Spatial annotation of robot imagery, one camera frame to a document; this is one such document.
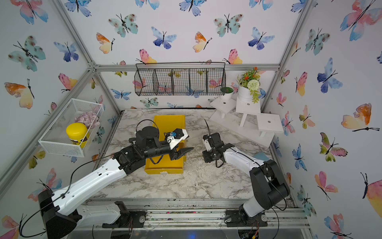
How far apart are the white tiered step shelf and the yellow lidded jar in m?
0.75

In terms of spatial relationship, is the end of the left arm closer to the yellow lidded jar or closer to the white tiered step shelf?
the yellow lidded jar

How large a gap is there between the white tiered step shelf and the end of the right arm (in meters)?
0.28

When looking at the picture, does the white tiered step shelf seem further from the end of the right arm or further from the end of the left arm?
the end of the left arm

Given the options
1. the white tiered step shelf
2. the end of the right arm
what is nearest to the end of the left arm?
the end of the right arm

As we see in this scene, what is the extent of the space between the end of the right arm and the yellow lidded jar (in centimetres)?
55

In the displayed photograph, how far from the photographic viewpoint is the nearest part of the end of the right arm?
2.15 feet

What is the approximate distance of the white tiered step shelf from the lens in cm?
93

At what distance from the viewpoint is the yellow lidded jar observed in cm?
64
